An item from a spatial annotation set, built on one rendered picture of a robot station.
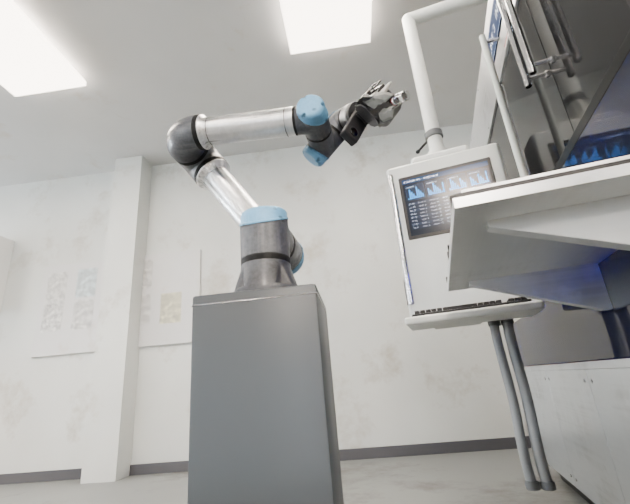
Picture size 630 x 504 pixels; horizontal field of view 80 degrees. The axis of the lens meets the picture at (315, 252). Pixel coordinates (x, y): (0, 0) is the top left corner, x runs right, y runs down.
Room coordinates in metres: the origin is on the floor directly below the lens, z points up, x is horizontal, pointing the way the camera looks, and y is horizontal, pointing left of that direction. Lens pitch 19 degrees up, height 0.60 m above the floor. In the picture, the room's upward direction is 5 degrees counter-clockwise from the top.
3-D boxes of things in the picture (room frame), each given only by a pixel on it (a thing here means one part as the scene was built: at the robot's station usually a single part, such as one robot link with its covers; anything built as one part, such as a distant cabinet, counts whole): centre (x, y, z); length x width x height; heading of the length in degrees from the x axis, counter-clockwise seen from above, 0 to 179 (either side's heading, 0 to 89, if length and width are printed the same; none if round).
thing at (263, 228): (0.85, 0.12, 0.96); 0.13 x 0.12 x 0.14; 171
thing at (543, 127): (1.15, -0.83, 1.51); 0.47 x 0.01 x 0.59; 164
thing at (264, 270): (0.85, 0.12, 0.84); 0.15 x 0.15 x 0.10
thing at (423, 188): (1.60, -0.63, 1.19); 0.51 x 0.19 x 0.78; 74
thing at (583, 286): (1.09, -0.63, 0.80); 0.34 x 0.03 x 0.13; 74
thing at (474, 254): (0.85, -0.57, 0.87); 0.70 x 0.48 x 0.02; 164
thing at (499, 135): (1.67, -0.98, 1.51); 0.49 x 0.01 x 0.59; 164
